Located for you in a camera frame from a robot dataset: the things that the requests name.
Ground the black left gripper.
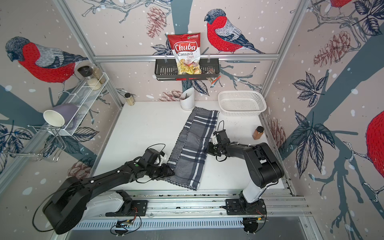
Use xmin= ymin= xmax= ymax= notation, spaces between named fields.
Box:
xmin=146 ymin=163 xmax=177 ymax=180

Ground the grey plaid pillowcase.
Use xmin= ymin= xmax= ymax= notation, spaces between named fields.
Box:
xmin=165 ymin=107 xmax=219 ymax=191

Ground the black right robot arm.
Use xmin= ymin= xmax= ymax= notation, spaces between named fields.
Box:
xmin=208 ymin=130 xmax=285 ymax=205

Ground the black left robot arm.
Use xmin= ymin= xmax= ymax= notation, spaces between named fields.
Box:
xmin=43 ymin=148 xmax=175 ymax=235

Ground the brown spice bottle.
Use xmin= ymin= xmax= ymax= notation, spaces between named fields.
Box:
xmin=252 ymin=126 xmax=264 ymax=140

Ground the white perforated plastic basket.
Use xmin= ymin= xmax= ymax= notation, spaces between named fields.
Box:
xmin=218 ymin=91 xmax=267 ymax=117

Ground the white utensil holder cup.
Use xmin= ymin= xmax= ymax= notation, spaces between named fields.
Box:
xmin=180 ymin=87 xmax=195 ymax=111

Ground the small yellow spice jar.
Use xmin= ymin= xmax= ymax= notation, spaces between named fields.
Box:
xmin=124 ymin=93 xmax=135 ymax=106

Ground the red Chuba chips bag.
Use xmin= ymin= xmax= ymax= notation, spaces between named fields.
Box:
xmin=168 ymin=33 xmax=202 ymax=75

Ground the purple white cup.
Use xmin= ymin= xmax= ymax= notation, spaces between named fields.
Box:
xmin=43 ymin=104 xmax=79 ymax=128

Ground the clear glass jar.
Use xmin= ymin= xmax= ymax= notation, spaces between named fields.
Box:
xmin=91 ymin=65 xmax=106 ymax=85

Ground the black lid spice jar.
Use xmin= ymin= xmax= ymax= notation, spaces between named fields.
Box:
xmin=78 ymin=66 xmax=102 ymax=91

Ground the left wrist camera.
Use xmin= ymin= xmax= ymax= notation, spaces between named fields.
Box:
xmin=142 ymin=148 xmax=166 ymax=165

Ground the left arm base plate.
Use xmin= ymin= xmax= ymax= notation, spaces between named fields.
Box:
xmin=105 ymin=200 xmax=149 ymax=217

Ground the red handled brush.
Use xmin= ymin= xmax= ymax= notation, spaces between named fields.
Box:
xmin=208 ymin=76 xmax=221 ymax=88

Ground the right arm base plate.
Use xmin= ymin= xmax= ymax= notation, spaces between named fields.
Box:
xmin=222 ymin=198 xmax=267 ymax=216

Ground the black wire wall basket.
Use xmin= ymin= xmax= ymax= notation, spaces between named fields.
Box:
xmin=155 ymin=59 xmax=220 ymax=81

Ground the white wire wall shelf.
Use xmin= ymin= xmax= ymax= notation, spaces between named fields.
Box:
xmin=59 ymin=72 xmax=110 ymax=136

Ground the wire cup holder rack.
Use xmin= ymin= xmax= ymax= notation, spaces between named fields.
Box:
xmin=1 ymin=125 xmax=67 ymax=162

